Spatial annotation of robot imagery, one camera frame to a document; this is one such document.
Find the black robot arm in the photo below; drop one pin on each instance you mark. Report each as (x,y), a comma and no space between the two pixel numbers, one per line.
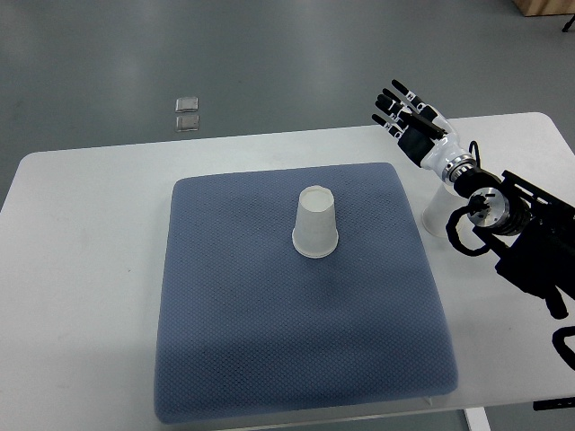
(530,230)

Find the black table control panel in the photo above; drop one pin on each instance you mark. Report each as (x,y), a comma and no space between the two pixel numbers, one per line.
(561,403)

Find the white table leg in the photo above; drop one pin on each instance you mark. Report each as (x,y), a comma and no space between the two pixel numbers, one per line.
(476,419)

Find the blue-grey mesh cushion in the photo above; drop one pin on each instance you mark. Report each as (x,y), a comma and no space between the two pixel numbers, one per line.
(247,325)

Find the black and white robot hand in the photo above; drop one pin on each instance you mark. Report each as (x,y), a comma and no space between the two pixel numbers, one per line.
(423,134)

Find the wooden furniture corner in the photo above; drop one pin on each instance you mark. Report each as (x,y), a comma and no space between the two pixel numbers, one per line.
(532,8)

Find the black tripod leg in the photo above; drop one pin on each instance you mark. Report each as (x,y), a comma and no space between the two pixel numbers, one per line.
(566,27)

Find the upper metal floor plate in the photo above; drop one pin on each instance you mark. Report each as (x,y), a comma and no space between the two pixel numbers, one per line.
(187,104)

